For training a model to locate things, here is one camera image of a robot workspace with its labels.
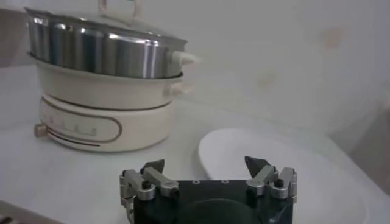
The round glass pot lid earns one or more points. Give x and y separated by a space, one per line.
122 22

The cream electric cooker pot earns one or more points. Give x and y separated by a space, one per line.
137 124

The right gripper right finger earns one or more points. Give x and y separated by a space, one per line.
262 179

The stainless steel steamer basket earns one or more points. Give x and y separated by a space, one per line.
91 51

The large white plate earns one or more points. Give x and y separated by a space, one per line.
320 188

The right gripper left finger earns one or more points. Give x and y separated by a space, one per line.
158 181

